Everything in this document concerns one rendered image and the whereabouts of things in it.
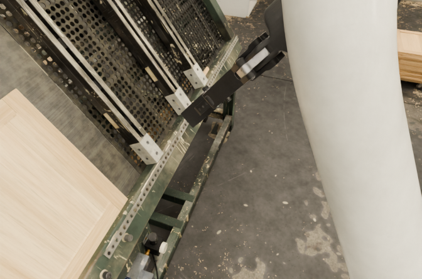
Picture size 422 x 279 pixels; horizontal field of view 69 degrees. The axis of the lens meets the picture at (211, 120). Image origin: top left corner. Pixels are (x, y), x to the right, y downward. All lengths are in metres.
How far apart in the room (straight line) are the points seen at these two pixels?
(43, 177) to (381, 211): 1.04
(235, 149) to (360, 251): 2.40
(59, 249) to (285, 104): 2.44
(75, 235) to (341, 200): 1.06
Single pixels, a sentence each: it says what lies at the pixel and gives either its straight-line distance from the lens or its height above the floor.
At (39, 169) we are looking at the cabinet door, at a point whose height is 1.17.
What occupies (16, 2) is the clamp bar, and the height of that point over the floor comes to 1.56.
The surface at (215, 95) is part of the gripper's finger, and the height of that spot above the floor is 1.71.
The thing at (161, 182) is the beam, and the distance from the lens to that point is 1.39.
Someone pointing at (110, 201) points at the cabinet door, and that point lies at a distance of 1.26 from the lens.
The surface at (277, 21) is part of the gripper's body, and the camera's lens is 0.35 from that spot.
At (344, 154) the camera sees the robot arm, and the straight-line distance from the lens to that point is 0.18.
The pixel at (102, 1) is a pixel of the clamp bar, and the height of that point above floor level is 1.44.
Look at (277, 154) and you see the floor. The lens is 2.63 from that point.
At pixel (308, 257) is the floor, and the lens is 2.21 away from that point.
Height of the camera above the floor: 1.96
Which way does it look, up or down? 43 degrees down
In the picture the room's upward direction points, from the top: straight up
